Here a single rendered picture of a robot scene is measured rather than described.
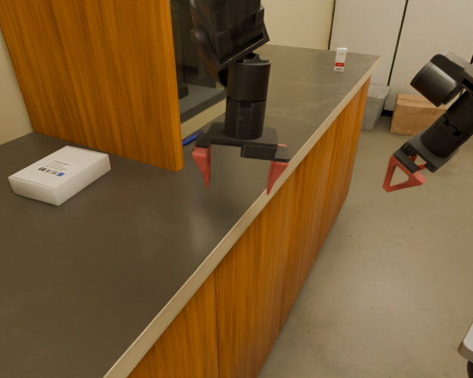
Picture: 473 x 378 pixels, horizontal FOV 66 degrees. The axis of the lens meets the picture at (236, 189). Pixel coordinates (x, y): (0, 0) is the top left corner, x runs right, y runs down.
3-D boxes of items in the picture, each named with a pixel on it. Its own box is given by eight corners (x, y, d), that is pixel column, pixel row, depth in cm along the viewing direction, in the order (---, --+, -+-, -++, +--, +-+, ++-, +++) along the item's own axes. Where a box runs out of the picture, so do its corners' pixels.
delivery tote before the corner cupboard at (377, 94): (312, 120, 356) (315, 87, 338) (325, 108, 387) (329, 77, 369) (375, 133, 330) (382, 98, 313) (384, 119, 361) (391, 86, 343)
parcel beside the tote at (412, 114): (388, 133, 331) (396, 103, 316) (390, 121, 356) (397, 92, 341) (437, 140, 318) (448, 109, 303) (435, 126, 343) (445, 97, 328)
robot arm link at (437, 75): (531, 74, 46) (544, 63, 51) (457, 21, 49) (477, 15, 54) (457, 139, 55) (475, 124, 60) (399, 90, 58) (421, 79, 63)
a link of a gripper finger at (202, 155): (197, 175, 62) (199, 123, 57) (239, 180, 62) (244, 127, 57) (191, 196, 56) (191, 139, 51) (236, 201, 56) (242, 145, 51)
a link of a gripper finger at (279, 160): (238, 179, 62) (243, 127, 57) (280, 184, 62) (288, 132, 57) (236, 201, 56) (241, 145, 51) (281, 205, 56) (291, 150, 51)
